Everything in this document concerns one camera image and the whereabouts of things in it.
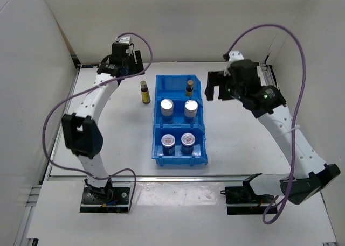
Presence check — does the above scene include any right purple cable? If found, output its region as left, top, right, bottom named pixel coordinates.
left=223, top=24, right=308, bottom=225

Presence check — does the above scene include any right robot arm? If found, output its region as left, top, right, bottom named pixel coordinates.
left=205, top=59, right=341, bottom=205

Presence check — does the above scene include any blue plastic bin front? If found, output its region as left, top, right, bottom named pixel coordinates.
left=151, top=124, right=208, bottom=166

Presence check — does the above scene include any aluminium frame rail front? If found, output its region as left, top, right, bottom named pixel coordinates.
left=26, top=174, right=284, bottom=185

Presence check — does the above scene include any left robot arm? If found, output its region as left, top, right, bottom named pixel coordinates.
left=61, top=37, right=143, bottom=203

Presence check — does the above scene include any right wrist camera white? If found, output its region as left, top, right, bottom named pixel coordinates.
left=223, top=51, right=244, bottom=64

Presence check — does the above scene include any brown bottle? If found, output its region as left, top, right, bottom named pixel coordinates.
left=140, top=80, right=150, bottom=104
left=185, top=80, right=194, bottom=97

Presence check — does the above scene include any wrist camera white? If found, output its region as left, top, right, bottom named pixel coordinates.
left=223, top=51, right=244, bottom=64
left=115, top=36, right=132, bottom=45

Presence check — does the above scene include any grey-lid spice jar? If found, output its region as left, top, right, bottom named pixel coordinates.
left=181, top=132, right=196, bottom=154
left=161, top=133, right=176, bottom=156

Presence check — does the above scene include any blue plastic bin rear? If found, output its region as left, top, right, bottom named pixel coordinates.
left=155, top=75, right=202, bottom=99

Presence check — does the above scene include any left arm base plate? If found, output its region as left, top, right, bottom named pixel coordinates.
left=79, top=182, right=132, bottom=214

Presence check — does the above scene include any blue plastic bin middle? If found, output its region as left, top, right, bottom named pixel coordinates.
left=154, top=98, right=205, bottom=128

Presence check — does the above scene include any black label left corner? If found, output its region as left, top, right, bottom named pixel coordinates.
left=81, top=64, right=100, bottom=69

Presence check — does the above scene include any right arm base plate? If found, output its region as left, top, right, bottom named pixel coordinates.
left=220, top=186, right=274, bottom=215

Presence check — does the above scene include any blue plastic bin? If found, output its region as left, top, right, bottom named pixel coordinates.
left=154, top=98, right=205, bottom=128
left=155, top=75, right=202, bottom=99
left=151, top=124, right=208, bottom=166

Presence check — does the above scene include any white blue can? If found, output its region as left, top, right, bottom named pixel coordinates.
left=184, top=100, right=198, bottom=123
left=160, top=99, right=174, bottom=122

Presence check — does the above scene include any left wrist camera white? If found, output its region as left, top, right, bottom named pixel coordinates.
left=115, top=36, right=132, bottom=45

